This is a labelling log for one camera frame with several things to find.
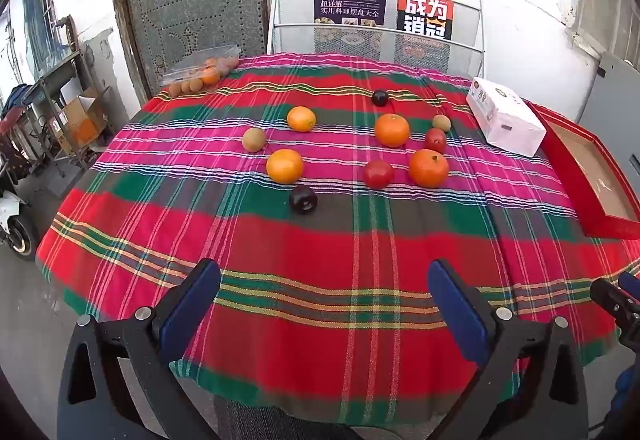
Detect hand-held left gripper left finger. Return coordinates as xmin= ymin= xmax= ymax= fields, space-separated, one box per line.
xmin=57 ymin=258 xmax=222 ymax=440

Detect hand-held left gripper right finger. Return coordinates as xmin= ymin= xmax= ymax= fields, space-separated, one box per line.
xmin=426 ymin=259 xmax=591 ymax=440

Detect red cardboard box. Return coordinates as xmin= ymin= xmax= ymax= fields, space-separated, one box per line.
xmin=525 ymin=101 xmax=640 ymax=240

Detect mandarin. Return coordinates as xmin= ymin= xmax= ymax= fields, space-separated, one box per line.
xmin=408 ymin=149 xmax=450 ymax=188
xmin=374 ymin=113 xmax=411 ymax=148

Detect large dark plum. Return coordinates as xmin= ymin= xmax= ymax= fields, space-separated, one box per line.
xmin=288 ymin=185 xmax=319 ymax=215

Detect large red tomato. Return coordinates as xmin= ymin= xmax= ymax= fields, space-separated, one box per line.
xmin=362 ymin=159 xmax=395 ymax=189

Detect large orange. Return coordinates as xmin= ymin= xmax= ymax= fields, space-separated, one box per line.
xmin=265 ymin=148 xmax=305 ymax=185

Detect small red tomato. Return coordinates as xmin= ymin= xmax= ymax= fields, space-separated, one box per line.
xmin=424 ymin=127 xmax=448 ymax=154

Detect large kiwi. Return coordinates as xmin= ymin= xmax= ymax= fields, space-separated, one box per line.
xmin=242 ymin=127 xmax=267 ymax=153

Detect small orange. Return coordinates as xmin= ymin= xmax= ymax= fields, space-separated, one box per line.
xmin=286 ymin=105 xmax=317 ymax=133

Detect plaid tablecloth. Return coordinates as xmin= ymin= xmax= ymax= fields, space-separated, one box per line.
xmin=35 ymin=51 xmax=640 ymax=426

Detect grey plastic panel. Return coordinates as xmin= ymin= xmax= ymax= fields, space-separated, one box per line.
xmin=582 ymin=51 xmax=640 ymax=141

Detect pink white tissue pack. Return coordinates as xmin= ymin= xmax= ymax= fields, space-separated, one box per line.
xmin=466 ymin=76 xmax=547 ymax=158

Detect motorcycle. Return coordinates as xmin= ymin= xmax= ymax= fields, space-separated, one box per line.
xmin=0 ymin=155 xmax=41 ymax=261

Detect brown cardboard box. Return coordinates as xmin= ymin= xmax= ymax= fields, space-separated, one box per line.
xmin=60 ymin=88 xmax=113 ymax=153

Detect clear plastic tray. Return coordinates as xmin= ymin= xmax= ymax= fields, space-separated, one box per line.
xmin=159 ymin=44 xmax=242 ymax=97

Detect metal cart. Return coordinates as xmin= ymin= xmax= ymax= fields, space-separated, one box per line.
xmin=30 ymin=48 xmax=108 ymax=171

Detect blue cloth bundle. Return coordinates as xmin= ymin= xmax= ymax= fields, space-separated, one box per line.
xmin=0 ymin=83 xmax=46 ymax=121

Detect red and black book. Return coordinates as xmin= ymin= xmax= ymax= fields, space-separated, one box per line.
xmin=394 ymin=0 xmax=455 ymax=71

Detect blue-paned window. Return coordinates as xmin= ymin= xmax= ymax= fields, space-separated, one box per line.
xmin=20 ymin=0 xmax=71 ymax=71

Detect dark cookbook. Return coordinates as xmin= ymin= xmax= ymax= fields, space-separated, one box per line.
xmin=313 ymin=0 xmax=388 ymax=61

